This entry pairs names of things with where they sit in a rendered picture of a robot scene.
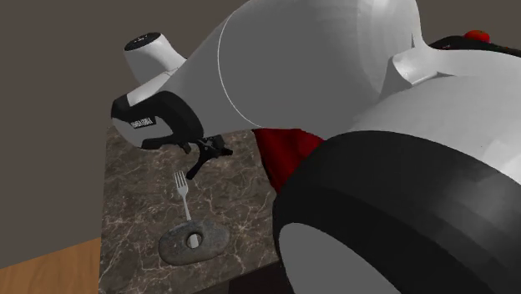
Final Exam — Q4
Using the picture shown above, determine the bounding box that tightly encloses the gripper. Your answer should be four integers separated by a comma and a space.
178, 134, 235, 181

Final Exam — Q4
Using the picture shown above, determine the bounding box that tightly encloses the silver fork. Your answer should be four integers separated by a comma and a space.
173, 170, 200, 249

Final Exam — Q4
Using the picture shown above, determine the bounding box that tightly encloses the red robot stand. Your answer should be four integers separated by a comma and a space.
251, 127, 326, 195

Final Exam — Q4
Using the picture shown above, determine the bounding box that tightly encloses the grey stone with hole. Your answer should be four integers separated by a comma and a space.
157, 220, 231, 267

